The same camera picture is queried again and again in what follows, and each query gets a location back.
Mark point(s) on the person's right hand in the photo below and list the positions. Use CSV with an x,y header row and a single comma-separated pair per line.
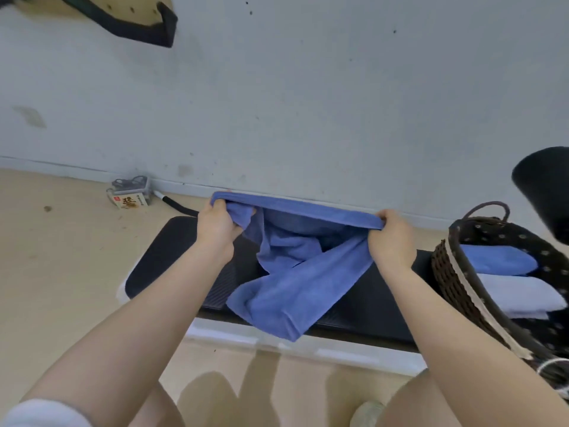
x,y
393,242

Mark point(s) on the person's left hand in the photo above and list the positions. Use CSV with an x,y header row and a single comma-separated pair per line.
x,y
214,231

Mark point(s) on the person's right fingers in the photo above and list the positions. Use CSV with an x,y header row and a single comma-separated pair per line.
x,y
389,216

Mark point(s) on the person's left fingers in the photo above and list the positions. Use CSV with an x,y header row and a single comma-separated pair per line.
x,y
235,216

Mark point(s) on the blue towel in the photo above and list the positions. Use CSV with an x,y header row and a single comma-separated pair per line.
x,y
293,284
498,261

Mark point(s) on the person's right forearm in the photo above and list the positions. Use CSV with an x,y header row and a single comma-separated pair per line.
x,y
458,351

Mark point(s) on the person's left forearm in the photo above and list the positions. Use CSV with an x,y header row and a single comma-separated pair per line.
x,y
133,329

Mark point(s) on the brown wicker basket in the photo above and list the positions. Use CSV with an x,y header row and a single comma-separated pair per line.
x,y
451,280

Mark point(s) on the black padded bench top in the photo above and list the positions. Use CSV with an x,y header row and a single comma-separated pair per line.
x,y
369,306

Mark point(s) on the small box with red label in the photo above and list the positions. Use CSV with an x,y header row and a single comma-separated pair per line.
x,y
129,201

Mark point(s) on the dark dotted basket liner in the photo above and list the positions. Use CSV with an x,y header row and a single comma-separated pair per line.
x,y
498,233

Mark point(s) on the grey clear plastic container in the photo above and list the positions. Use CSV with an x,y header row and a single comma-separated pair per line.
x,y
130,184

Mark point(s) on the folded blue towel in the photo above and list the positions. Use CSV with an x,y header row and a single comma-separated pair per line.
x,y
498,261

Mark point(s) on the folded white towel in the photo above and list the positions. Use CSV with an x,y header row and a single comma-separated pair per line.
x,y
520,293

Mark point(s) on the black round cushion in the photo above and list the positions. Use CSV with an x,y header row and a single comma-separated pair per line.
x,y
544,186

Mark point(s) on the person's right leg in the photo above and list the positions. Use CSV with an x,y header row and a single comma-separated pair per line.
x,y
415,404

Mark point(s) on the person's light shoe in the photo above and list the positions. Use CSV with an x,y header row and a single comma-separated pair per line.
x,y
366,415

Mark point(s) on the tan wooden board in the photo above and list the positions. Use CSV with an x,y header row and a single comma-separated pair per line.
x,y
115,6

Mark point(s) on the white sleeve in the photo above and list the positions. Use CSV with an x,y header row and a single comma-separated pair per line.
x,y
40,413

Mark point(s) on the white bench frame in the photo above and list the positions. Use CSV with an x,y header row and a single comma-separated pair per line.
x,y
249,340

